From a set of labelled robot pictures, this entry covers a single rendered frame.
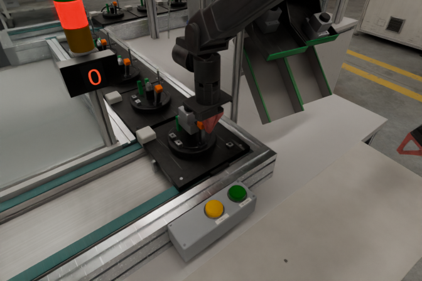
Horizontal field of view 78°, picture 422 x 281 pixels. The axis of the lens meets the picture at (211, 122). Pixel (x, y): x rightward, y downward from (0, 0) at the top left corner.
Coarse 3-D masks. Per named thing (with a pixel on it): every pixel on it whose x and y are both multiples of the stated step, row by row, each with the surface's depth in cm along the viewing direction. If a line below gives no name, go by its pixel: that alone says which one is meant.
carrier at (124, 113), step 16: (144, 80) 92; (112, 96) 92; (128, 96) 96; (144, 96) 92; (176, 96) 96; (128, 112) 88; (144, 112) 87; (160, 112) 88; (176, 112) 88; (128, 128) 83
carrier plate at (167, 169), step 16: (160, 128) 81; (224, 128) 81; (144, 144) 75; (160, 144) 75; (224, 144) 75; (240, 144) 75; (160, 160) 70; (176, 160) 70; (192, 160) 70; (208, 160) 70; (224, 160) 70; (176, 176) 66; (192, 176) 66
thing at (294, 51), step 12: (288, 12) 74; (252, 24) 70; (288, 24) 75; (252, 36) 71; (264, 36) 73; (276, 36) 74; (288, 36) 75; (300, 36) 73; (264, 48) 68; (276, 48) 71; (288, 48) 72; (300, 48) 70
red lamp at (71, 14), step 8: (80, 0) 51; (56, 8) 50; (64, 8) 49; (72, 8) 50; (80, 8) 51; (64, 16) 50; (72, 16) 50; (80, 16) 51; (64, 24) 51; (72, 24) 51; (80, 24) 52
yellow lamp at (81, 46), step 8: (88, 24) 55; (64, 32) 53; (72, 32) 52; (80, 32) 53; (88, 32) 54; (72, 40) 53; (80, 40) 53; (88, 40) 55; (72, 48) 54; (80, 48) 54; (88, 48) 55
